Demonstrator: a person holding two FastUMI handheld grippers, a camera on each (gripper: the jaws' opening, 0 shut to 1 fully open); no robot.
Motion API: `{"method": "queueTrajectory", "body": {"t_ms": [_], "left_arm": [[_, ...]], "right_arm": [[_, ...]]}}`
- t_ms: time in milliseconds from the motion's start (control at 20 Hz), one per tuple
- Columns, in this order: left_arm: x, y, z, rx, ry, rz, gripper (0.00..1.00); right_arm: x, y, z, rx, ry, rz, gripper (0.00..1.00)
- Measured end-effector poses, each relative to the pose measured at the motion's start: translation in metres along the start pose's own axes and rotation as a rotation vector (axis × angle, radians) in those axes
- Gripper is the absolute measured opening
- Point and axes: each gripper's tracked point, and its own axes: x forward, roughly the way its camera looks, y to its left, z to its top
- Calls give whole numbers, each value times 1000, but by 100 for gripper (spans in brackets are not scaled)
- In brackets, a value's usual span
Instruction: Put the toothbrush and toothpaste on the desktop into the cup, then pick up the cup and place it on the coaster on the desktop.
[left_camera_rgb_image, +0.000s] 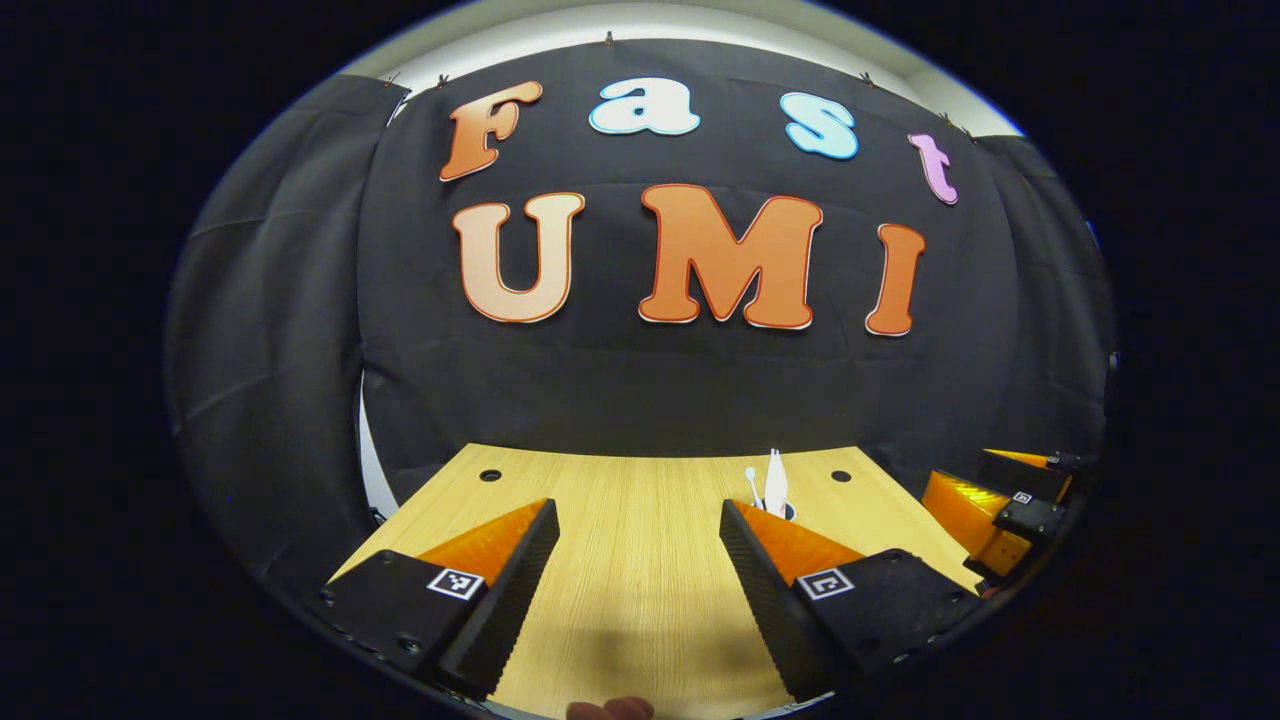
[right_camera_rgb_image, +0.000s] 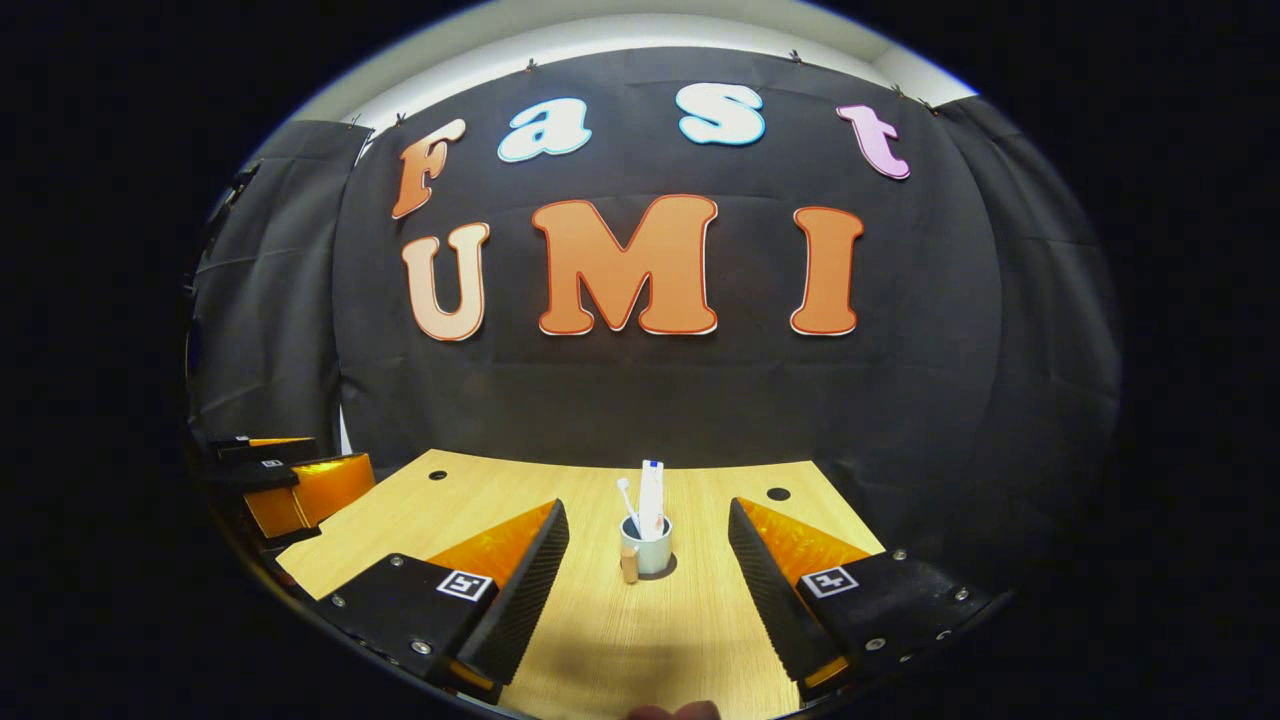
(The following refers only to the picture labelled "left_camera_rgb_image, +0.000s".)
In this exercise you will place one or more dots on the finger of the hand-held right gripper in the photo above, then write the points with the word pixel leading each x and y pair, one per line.
pixel 965 515
pixel 1030 468

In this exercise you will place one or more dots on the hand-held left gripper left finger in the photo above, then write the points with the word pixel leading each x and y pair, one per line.
pixel 505 600

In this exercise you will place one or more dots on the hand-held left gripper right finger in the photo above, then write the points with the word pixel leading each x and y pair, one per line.
pixel 765 600

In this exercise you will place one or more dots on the white toothpaste tube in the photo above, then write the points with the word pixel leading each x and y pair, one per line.
pixel 775 485

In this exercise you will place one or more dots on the light blue toothbrush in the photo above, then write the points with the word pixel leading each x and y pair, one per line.
pixel 752 480

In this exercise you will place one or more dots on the wooden desktop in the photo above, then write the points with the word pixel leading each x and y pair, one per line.
pixel 630 560

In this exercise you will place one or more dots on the black backdrop cloth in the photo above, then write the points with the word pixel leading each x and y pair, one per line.
pixel 650 390

